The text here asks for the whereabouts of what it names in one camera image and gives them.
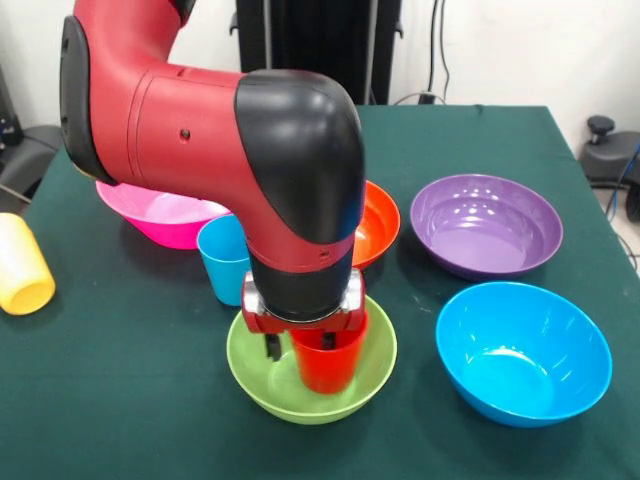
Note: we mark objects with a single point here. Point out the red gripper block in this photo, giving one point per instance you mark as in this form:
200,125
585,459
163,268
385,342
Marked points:
305,326

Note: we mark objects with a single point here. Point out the red cup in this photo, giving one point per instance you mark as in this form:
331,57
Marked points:
325,370

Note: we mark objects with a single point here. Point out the green bowl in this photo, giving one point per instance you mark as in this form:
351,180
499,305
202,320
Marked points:
250,370

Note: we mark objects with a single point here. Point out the yellow cup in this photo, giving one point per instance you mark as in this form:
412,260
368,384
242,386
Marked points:
20,265

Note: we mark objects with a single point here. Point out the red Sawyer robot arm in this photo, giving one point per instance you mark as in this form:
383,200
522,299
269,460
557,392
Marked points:
200,140

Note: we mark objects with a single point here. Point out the blue cup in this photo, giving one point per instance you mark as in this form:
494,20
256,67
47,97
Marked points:
220,270

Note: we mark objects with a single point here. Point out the orange bowl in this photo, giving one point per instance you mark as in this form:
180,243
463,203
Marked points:
380,220

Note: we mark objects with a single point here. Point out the large magenta bowl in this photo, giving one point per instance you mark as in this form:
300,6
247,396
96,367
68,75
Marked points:
170,220

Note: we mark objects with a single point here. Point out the purple bowl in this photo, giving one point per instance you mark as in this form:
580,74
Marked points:
480,235

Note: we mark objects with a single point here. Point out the blue bowl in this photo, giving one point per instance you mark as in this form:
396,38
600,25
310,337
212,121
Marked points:
520,370

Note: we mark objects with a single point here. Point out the dark green table cloth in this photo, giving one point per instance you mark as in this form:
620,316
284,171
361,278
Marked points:
450,140

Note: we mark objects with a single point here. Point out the black chair base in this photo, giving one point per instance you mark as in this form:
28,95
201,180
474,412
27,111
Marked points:
25,150
612,155

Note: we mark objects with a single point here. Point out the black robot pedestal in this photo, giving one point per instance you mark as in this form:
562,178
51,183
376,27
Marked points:
310,50

